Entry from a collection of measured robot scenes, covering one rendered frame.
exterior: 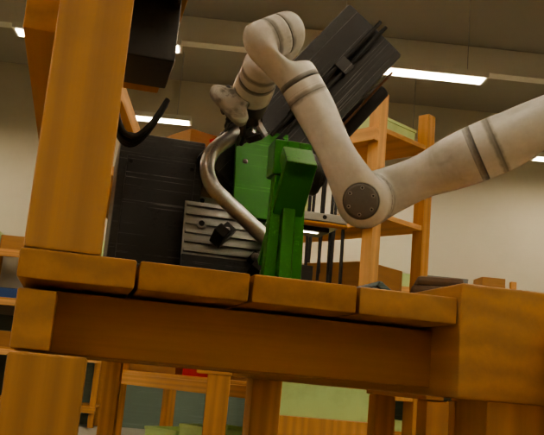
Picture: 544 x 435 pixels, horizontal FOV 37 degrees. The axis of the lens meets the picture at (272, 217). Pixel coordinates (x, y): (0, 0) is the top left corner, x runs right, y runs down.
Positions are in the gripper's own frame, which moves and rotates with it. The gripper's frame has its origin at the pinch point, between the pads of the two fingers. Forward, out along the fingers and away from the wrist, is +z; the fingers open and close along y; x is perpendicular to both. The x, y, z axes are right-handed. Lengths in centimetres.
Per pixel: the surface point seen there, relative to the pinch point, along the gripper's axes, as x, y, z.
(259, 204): 3.1, -13.3, 7.6
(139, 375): -47, 27, 390
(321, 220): -12.6, -21.8, 20.0
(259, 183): -0.2, -9.6, 7.6
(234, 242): 12.0, -16.2, 9.7
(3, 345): -54, 220, 854
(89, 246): 52, -18, -46
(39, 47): 37, 13, -39
